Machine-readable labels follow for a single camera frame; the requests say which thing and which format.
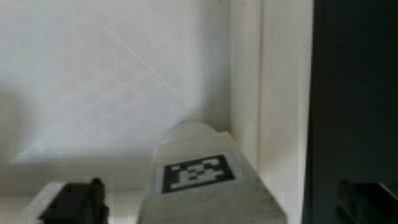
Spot white square tabletop tray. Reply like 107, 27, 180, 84
0, 0, 315, 224

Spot white leg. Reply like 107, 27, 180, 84
137, 122, 288, 224

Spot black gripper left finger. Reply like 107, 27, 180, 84
17, 178, 112, 224

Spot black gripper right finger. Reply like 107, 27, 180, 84
336, 181, 398, 224

